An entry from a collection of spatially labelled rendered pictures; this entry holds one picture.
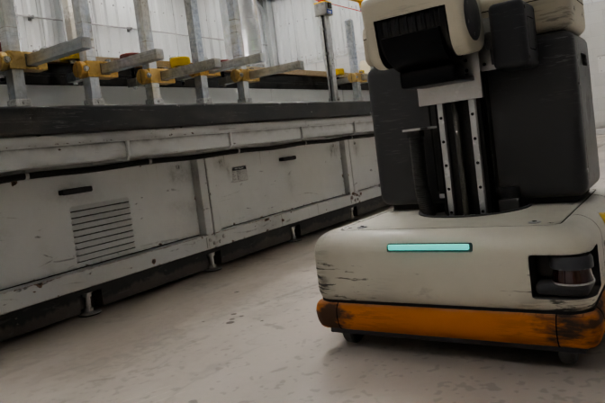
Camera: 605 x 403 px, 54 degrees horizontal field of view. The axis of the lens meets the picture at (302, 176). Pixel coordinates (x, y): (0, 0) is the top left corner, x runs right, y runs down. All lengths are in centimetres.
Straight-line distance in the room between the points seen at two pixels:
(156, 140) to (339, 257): 98
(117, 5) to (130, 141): 982
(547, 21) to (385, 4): 40
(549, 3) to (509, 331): 75
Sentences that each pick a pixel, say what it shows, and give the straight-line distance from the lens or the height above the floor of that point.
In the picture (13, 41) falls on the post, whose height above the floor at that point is 88.
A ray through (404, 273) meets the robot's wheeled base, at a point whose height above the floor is 19.
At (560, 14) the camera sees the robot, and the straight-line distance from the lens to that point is 152.
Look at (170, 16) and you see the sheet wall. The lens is 1268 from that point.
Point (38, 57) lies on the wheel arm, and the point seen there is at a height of 83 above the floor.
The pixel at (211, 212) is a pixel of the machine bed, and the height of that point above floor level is 26.
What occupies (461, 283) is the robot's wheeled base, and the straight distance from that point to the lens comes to 127.
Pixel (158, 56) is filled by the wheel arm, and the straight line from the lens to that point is 181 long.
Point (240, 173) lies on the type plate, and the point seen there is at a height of 40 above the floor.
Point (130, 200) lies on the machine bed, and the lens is 234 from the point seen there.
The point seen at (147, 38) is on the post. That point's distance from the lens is 216.
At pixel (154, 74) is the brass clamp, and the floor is 81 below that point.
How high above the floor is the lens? 50
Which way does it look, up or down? 3 degrees down
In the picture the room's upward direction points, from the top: 7 degrees counter-clockwise
